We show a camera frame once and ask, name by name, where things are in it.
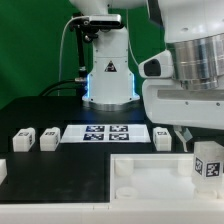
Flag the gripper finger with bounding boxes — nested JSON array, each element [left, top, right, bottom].
[[173, 125, 193, 152]]

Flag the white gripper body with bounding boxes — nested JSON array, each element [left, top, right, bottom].
[[142, 79, 224, 130]]

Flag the white square tabletop part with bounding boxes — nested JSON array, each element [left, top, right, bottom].
[[110, 154, 224, 204]]

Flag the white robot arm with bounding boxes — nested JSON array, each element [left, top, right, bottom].
[[69, 0, 224, 130]]

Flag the white sheet with AprilTags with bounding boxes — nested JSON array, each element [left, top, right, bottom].
[[61, 124, 151, 143]]

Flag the white left obstacle block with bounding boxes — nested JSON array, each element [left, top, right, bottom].
[[0, 159, 7, 185]]

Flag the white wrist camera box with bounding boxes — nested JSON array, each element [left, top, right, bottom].
[[138, 50, 174, 79]]

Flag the white front obstacle rail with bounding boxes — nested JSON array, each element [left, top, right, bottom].
[[0, 200, 224, 224]]

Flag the black cables at base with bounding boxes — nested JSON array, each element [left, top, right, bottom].
[[39, 78, 88, 97]]

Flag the black camera on stand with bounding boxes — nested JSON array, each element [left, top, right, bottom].
[[68, 13, 123, 101]]

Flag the white cable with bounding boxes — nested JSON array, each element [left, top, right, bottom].
[[57, 16, 88, 97]]

